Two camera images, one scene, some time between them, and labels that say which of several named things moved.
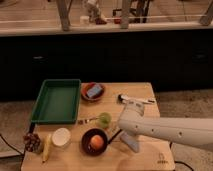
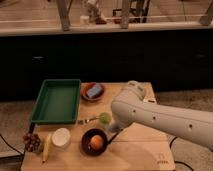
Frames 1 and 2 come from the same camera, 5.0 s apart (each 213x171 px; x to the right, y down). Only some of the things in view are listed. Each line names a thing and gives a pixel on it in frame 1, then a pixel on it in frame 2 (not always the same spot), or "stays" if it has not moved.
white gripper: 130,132 -> 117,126
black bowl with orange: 86,141 stays
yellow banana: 48,139 stays
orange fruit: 96,142 stays
